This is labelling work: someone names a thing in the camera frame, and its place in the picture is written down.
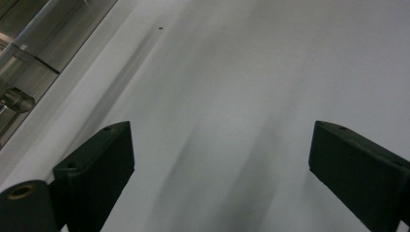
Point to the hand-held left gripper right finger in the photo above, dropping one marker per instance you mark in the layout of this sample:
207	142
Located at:
357	170

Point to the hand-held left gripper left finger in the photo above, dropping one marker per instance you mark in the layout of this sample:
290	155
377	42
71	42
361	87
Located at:
96	174

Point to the smoky transparent drawer organizer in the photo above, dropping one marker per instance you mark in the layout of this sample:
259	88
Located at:
48	38

